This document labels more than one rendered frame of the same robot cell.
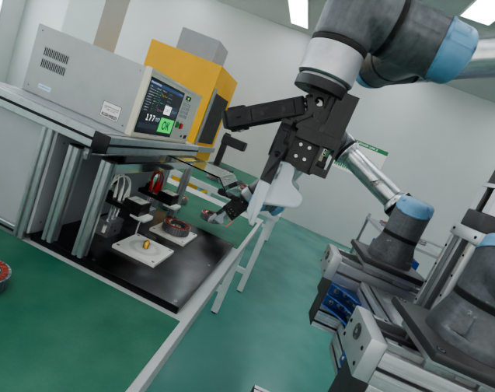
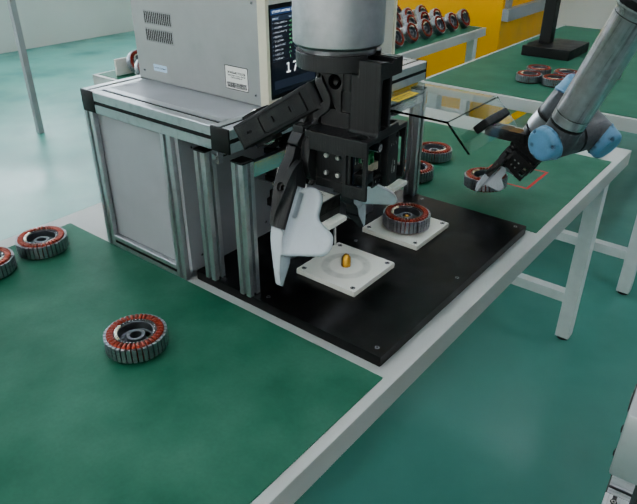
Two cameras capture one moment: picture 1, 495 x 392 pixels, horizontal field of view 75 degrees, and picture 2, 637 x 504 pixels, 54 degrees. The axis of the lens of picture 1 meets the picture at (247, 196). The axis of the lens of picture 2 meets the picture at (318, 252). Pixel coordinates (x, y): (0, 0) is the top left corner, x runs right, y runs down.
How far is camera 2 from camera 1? 0.36 m
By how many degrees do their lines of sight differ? 35
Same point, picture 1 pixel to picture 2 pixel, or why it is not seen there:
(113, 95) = (231, 53)
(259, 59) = not seen: outside the picture
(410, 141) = not seen: outside the picture
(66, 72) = (174, 38)
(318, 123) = (344, 115)
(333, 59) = (312, 26)
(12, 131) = (137, 146)
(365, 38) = not seen: outside the picture
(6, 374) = (161, 446)
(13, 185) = (160, 214)
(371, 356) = (634, 444)
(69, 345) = (227, 414)
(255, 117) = (266, 127)
